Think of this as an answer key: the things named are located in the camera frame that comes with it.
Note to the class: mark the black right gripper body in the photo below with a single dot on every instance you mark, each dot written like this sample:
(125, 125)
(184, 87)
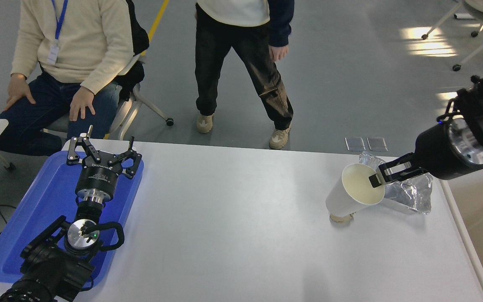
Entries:
(436, 155)

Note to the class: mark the clear rectangular floor plate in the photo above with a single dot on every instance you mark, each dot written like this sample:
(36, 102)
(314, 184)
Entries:
(376, 144)
(354, 144)

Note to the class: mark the person's right hand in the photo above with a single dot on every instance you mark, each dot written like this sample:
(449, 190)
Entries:
(17, 90)

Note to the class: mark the person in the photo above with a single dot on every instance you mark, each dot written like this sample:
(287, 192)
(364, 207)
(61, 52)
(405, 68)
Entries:
(233, 50)
(86, 37)

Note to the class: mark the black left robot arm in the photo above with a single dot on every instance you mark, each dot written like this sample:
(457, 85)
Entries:
(53, 268)

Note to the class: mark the blue plastic tray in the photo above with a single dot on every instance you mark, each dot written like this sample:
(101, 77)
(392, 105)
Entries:
(36, 209)

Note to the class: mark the white paper cup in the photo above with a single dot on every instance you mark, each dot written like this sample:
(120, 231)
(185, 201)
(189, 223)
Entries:
(350, 197)

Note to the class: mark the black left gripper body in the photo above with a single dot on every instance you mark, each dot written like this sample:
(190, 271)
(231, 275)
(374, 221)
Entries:
(99, 178)

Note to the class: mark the white chair with casters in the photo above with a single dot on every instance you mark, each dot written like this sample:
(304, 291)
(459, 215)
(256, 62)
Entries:
(482, 10)

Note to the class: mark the crumpled silver foil tray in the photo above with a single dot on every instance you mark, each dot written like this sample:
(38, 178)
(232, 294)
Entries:
(409, 195)

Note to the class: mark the person's left hand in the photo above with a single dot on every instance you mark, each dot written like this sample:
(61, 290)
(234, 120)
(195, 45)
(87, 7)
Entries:
(279, 52)
(82, 102)

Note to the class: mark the white wheeled office chair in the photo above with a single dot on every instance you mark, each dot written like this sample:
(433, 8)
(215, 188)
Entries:
(138, 42)

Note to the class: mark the crumpled tan paper ball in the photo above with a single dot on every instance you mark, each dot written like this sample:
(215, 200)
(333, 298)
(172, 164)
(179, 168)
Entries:
(340, 218)

